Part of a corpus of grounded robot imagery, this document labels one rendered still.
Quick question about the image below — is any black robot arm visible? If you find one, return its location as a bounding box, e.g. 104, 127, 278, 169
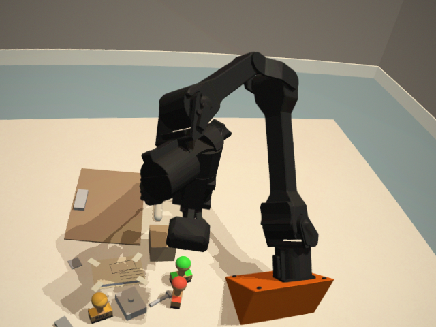
139, 52, 319, 283

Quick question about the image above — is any cream inspection card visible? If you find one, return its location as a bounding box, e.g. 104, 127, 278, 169
87, 252, 150, 292

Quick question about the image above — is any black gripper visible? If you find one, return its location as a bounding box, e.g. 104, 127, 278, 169
166, 174, 217, 252

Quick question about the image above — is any brown clipboard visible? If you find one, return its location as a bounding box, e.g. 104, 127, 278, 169
64, 168, 143, 245

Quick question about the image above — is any orange rubber stamp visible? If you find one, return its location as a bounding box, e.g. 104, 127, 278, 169
88, 292, 113, 324

